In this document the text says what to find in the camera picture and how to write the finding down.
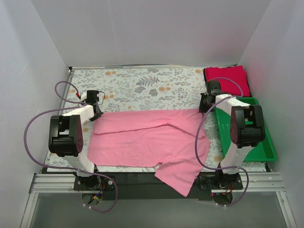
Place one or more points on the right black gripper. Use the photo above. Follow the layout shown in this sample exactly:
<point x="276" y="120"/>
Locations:
<point x="204" y="103"/>

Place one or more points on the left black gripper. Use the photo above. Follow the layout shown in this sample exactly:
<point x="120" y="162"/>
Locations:
<point x="97" y="113"/>

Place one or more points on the pink t shirt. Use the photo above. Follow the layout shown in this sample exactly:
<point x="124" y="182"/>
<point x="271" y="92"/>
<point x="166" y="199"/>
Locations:
<point x="162" y="138"/>

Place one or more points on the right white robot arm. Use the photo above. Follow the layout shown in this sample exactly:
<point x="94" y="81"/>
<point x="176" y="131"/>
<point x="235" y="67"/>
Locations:
<point x="228" y="166"/>

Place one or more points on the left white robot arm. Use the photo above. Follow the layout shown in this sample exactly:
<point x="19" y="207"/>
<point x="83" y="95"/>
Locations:
<point x="66" y="138"/>

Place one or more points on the folded red t shirt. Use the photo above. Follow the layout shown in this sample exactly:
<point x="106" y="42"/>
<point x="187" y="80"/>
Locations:
<point x="228" y="80"/>

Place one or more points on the green plastic tray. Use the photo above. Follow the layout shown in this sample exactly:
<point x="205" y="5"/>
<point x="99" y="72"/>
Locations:
<point x="261" y="147"/>

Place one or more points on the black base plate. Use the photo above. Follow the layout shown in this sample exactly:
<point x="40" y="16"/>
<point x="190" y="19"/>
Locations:
<point x="144" y="185"/>

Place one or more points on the aluminium frame rail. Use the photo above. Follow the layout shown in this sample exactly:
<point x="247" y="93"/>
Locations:
<point x="56" y="200"/>

